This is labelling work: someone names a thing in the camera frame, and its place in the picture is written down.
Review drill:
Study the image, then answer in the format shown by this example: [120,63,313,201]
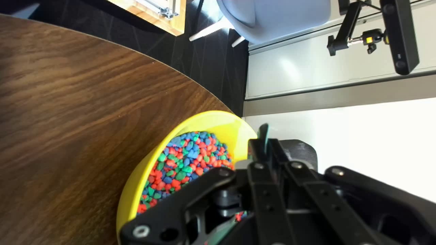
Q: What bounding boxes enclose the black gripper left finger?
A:
[120,139,291,245]

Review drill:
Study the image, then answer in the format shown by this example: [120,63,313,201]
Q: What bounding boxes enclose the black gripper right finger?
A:
[267,140,436,245]

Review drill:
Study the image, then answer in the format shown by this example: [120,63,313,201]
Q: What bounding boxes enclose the yellow bowl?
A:
[114,109,259,242]

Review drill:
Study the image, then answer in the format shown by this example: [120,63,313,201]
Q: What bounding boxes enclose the coloured beads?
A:
[136,129,235,215]

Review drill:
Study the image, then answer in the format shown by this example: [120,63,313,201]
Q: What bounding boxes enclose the white base with black band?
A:
[188,0,332,49]

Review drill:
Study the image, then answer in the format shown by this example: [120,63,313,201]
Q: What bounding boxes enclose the black bar camera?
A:
[380,0,421,76]

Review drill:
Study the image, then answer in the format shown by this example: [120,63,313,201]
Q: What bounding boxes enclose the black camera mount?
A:
[325,0,387,59]

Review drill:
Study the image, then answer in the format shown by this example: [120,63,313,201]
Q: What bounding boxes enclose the light wooden frame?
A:
[107,0,188,38]

